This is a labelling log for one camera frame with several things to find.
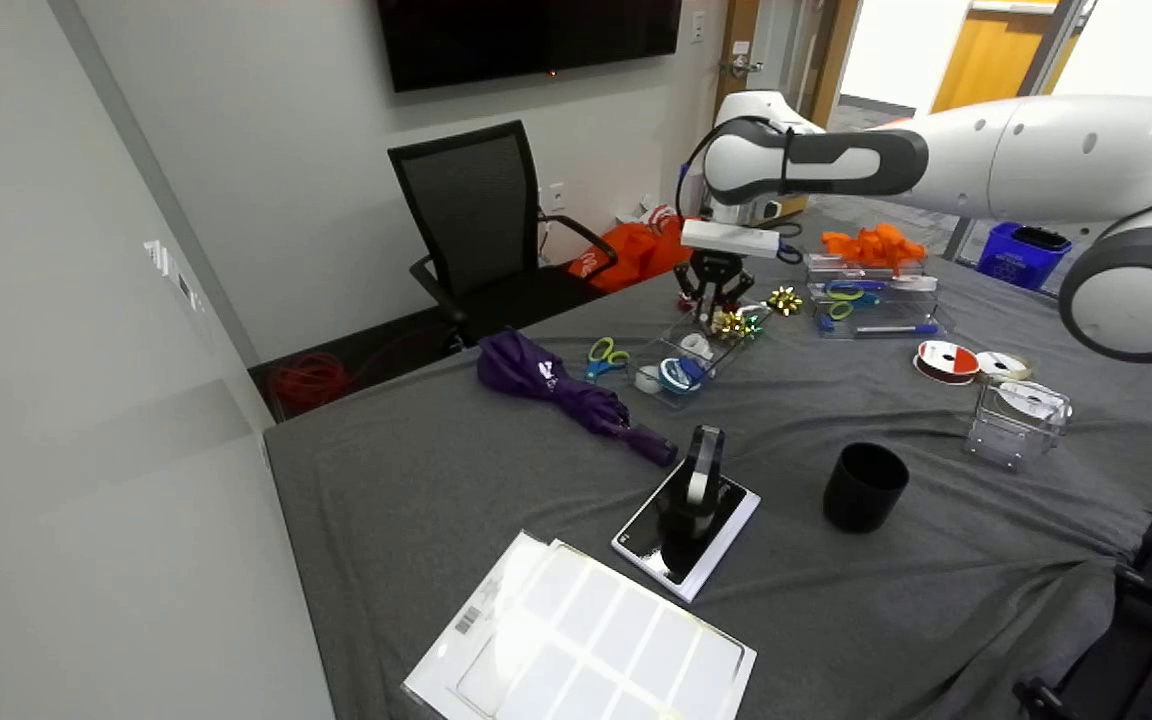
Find cream ribbon spool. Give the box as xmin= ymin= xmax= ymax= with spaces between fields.
xmin=975 ymin=354 xmax=1029 ymax=380

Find clear compartment case right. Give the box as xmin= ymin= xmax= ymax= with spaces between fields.
xmin=807 ymin=274 xmax=942 ymax=339

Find white label sheet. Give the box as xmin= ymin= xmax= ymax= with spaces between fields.
xmin=405 ymin=534 xmax=756 ymax=720

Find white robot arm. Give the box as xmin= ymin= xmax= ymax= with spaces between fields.
xmin=682 ymin=94 xmax=1152 ymax=363

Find orange bag on floor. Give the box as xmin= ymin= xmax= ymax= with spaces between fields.
xmin=565 ymin=215 xmax=690 ymax=292

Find wall mounted television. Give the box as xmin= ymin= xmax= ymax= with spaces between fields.
xmin=375 ymin=0 xmax=682 ymax=94

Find green blue scissors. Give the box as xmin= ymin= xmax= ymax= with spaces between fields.
xmin=584 ymin=335 xmax=628 ymax=380

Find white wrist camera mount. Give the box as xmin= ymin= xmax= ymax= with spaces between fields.
xmin=678 ymin=219 xmax=778 ymax=261

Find black cup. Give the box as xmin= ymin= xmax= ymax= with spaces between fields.
xmin=824 ymin=443 xmax=908 ymax=534

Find red cable coil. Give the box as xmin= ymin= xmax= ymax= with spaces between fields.
xmin=266 ymin=350 xmax=360 ymax=415

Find purple folded umbrella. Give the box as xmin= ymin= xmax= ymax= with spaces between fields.
xmin=476 ymin=333 xmax=678 ymax=470

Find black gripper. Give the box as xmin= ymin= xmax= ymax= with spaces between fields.
xmin=675 ymin=251 xmax=752 ymax=325

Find blue bin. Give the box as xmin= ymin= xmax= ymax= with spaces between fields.
xmin=975 ymin=226 xmax=1071 ymax=287

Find black tape dispenser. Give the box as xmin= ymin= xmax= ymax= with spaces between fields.
xmin=661 ymin=424 xmax=723 ymax=576

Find grey table cloth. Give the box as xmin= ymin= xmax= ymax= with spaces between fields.
xmin=266 ymin=266 xmax=1152 ymax=720

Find black office chair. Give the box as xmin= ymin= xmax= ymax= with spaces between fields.
xmin=389 ymin=119 xmax=618 ymax=346

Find orange cloth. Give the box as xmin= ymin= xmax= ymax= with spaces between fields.
xmin=818 ymin=226 xmax=927 ymax=270

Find green handled scissors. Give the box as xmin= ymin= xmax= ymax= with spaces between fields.
xmin=814 ymin=292 xmax=876 ymax=325

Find small clear plastic box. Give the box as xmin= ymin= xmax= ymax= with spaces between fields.
xmin=964 ymin=380 xmax=1071 ymax=471

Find red and white ribbon spool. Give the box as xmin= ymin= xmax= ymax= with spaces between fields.
xmin=910 ymin=339 xmax=981 ymax=380

